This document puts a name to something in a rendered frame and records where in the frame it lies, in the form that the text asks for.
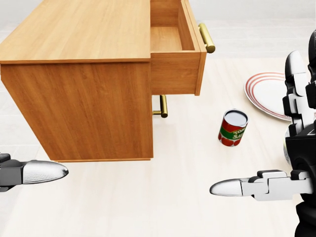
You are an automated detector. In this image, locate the white plate with red rings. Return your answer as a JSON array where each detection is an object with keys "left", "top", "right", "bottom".
[{"left": 244, "top": 72, "right": 293, "bottom": 122}]

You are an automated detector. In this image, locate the red tomato sauce tin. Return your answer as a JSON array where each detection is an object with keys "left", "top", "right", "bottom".
[{"left": 217, "top": 109, "right": 249, "bottom": 147}]

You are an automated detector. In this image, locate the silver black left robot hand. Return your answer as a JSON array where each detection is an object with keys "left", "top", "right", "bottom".
[{"left": 0, "top": 153, "right": 70, "bottom": 193}]

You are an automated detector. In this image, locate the open wooden drawer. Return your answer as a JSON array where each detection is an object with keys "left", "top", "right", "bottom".
[{"left": 150, "top": 0, "right": 207, "bottom": 96}]

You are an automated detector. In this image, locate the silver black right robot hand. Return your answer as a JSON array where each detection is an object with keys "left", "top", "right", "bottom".
[{"left": 209, "top": 29, "right": 316, "bottom": 237}]

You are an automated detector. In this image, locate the wooden cabinet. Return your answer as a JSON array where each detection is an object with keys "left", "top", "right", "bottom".
[{"left": 0, "top": 0, "right": 154, "bottom": 163}]

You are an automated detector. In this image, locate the short brass drawer handle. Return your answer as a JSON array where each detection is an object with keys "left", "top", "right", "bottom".
[{"left": 152, "top": 94, "right": 168, "bottom": 119}]

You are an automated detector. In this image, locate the long brass drawer handle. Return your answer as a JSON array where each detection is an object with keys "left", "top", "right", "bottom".
[{"left": 197, "top": 23, "right": 216, "bottom": 54}]

